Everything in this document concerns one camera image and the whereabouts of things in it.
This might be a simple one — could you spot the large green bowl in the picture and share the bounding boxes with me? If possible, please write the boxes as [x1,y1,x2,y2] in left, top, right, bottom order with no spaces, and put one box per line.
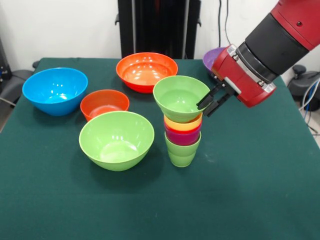
[78,110,156,172]

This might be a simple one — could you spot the blue bowl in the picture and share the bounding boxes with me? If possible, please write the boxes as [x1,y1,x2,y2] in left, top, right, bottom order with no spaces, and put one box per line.
[22,67,89,117]

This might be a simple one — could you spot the large orange bowl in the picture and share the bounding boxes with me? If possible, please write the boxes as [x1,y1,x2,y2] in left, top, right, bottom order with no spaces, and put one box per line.
[115,52,179,94]

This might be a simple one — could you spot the dark green tablecloth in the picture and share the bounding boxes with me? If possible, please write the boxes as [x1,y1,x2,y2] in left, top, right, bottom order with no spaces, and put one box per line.
[0,57,320,240]

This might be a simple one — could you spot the small orange bowl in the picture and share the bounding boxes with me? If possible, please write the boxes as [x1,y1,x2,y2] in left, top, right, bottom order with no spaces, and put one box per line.
[79,89,130,123]

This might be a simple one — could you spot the black wall cable with plug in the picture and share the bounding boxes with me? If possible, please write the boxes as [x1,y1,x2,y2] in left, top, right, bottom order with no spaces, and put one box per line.
[216,0,224,48]

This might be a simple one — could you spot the green cup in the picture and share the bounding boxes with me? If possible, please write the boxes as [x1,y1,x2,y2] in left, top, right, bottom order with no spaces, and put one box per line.
[164,131,202,168]

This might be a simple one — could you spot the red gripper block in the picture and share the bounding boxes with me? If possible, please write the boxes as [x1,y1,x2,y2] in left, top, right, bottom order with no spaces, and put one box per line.
[196,44,278,118]

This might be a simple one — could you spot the small green bowl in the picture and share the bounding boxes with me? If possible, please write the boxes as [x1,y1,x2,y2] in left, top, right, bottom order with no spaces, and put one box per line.
[152,75,211,124]

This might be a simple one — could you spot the purple cup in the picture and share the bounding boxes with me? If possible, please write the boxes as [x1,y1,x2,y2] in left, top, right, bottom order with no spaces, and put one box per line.
[164,126,202,147]

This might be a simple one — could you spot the black machine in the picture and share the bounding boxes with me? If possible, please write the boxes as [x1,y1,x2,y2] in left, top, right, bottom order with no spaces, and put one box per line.
[0,34,12,83]

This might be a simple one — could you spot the yellow cup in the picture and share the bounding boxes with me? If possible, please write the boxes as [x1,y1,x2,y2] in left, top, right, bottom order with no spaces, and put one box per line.
[163,113,203,132]

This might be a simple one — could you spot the large purple bowl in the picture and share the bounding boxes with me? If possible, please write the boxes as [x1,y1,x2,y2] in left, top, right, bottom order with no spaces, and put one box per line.
[202,46,227,76]

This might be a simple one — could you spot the red cup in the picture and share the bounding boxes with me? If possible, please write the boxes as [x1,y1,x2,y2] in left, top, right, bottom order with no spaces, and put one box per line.
[163,121,203,137]

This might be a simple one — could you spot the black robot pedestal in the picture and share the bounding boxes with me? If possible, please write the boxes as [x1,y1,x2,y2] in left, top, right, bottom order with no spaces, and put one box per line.
[114,0,202,60]

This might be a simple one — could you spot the thin black wall cable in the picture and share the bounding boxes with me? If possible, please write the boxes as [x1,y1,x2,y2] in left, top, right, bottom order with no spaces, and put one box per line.
[224,0,232,46]

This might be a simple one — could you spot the blue and white cables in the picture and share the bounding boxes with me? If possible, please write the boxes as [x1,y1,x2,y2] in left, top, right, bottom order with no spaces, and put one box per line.
[298,79,320,136]

